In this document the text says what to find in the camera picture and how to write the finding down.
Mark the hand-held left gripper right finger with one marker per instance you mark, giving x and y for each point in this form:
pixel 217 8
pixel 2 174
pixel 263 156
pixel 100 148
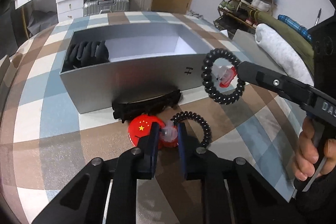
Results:
pixel 182 145

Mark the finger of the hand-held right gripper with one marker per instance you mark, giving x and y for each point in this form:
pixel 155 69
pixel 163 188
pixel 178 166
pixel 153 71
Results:
pixel 262 77

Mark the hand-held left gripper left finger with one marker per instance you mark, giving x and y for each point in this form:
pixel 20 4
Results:
pixel 154 140

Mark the clear red plastic clip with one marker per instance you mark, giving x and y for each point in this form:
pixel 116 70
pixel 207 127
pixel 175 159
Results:
pixel 227 77
pixel 169 134

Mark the red round badge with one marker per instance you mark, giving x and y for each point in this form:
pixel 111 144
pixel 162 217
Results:
pixel 139 128

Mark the long black hair clip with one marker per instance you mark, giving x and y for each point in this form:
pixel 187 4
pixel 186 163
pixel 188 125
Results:
pixel 147 106

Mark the silver cardboard box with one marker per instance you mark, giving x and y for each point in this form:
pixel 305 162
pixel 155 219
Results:
pixel 131 82

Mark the black claw hair clip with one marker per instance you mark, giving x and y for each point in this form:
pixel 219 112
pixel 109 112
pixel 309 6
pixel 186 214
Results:
pixel 97 52
pixel 73 54

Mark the person's right hand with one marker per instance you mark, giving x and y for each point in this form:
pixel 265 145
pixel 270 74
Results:
pixel 307 150

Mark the white rolled towel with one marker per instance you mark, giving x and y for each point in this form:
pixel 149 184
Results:
pixel 283 52

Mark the green rolled mat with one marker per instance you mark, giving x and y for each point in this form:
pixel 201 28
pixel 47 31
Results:
pixel 283 31

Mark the blue plaid cloth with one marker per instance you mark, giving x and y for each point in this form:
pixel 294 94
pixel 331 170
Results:
pixel 294 26

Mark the shoes on floor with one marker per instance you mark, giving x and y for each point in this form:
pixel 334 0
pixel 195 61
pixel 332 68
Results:
pixel 195 14

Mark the silver suitcase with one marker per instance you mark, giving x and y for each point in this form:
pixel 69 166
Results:
pixel 107 6

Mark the white drawer cabinet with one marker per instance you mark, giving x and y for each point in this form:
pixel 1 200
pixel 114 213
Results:
pixel 69 1

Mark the grey bag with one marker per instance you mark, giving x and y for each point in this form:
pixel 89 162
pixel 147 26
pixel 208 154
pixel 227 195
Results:
pixel 42 22

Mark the wooden stick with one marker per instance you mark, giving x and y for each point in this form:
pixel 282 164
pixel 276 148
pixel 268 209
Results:
pixel 25 22

